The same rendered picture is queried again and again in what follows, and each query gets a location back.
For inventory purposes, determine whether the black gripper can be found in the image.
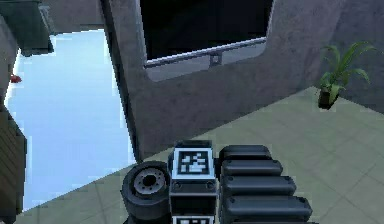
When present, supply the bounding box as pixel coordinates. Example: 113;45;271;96
121;160;172;224

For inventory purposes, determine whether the dark brown wooden furniture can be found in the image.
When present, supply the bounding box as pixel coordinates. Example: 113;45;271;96
0;105;28;224

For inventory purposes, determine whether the dark grey cabinet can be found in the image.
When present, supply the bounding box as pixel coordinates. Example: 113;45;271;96
0;0;55;57

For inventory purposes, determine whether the green potted house plant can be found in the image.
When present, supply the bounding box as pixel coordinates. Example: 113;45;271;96
317;41;378;111

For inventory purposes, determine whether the dark window with grey frame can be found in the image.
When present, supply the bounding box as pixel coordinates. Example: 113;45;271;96
135;0;276;83

